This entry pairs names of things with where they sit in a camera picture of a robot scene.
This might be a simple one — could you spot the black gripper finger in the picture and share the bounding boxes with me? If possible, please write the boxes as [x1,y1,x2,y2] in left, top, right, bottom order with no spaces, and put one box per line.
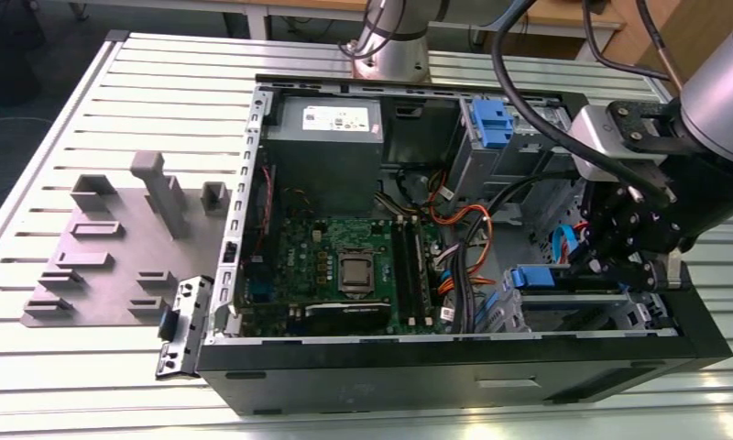
[613,214,689,292]
[570,182,646,279]

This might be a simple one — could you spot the blue data wire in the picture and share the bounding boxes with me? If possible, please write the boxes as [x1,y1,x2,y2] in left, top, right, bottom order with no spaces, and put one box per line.
[549,224,587,267]

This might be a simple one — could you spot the hard disk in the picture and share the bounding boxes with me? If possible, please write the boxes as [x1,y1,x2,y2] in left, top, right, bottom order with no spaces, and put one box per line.
[479,264,635,332]

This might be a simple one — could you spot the silver disk bay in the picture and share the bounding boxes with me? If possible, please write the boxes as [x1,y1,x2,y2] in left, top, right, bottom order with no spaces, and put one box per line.
[499,263,673,334]

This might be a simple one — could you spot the silver metal drive cage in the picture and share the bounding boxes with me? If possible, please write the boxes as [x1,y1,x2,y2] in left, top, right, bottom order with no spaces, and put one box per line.
[450,95,587,203]

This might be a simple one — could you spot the black RAM stick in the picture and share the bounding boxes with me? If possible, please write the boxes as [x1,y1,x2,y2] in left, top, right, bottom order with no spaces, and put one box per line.
[407,215,435,327]

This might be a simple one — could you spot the brown wooden cabinet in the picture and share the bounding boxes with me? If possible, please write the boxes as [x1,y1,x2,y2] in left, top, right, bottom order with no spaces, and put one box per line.
[637,0,733,127]

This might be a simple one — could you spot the green motherboard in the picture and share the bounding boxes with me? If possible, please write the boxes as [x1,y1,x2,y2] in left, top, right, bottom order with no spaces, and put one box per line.
[237,214,459,338]

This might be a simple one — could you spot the silver CPU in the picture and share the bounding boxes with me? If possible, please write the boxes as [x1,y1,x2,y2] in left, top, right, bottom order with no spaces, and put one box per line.
[339,260,374,290]

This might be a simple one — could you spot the black PC case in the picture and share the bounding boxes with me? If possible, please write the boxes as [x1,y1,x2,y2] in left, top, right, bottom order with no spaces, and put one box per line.
[192,71,733,417]

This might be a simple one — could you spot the black graphics card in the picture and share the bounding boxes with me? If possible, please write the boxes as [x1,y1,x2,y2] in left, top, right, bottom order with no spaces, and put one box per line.
[301,300,395,336]

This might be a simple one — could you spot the grey power supply unit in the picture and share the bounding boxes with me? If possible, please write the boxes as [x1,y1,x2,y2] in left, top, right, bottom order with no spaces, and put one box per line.
[259,95,385,219]

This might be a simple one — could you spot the grey parts rack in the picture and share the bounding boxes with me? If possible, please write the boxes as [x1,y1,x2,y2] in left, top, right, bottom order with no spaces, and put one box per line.
[20,151,233,329]

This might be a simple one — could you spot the small silver wrist camera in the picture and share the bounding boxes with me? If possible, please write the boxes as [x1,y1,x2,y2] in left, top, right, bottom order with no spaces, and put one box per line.
[663,254,690,291]

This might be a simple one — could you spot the large silver wrist camera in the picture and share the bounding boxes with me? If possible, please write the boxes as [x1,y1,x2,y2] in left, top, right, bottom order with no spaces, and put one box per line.
[567,104,670,181]

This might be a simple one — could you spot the orange wire bundle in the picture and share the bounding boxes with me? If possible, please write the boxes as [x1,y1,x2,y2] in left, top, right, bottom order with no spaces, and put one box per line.
[430,203,495,294]

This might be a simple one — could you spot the black cable bundle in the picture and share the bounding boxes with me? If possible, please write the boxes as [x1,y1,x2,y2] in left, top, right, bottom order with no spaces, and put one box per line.
[447,168,587,334]

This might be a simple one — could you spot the blue plastic drive bracket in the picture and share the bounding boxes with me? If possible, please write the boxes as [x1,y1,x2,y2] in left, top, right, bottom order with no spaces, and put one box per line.
[470,99,515,150]

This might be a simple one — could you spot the yellow black power wires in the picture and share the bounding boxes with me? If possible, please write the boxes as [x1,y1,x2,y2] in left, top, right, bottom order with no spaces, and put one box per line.
[374,191,419,216]

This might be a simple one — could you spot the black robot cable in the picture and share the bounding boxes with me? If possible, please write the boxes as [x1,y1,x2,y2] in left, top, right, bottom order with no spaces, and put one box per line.
[490,0,679,207]
[634,0,689,91]
[579,0,682,86]

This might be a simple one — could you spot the grey card retention bracket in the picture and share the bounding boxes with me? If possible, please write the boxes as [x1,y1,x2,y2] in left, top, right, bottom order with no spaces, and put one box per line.
[154,274,214,381]

